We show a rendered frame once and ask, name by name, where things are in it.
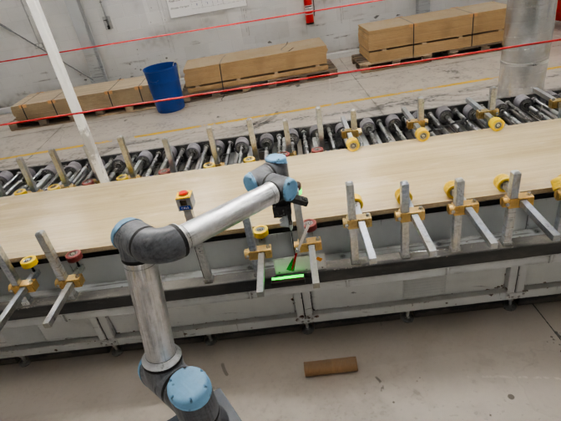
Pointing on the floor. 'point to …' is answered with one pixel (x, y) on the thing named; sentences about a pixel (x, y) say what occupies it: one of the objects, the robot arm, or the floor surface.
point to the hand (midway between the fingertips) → (292, 227)
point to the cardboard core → (331, 366)
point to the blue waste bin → (164, 86)
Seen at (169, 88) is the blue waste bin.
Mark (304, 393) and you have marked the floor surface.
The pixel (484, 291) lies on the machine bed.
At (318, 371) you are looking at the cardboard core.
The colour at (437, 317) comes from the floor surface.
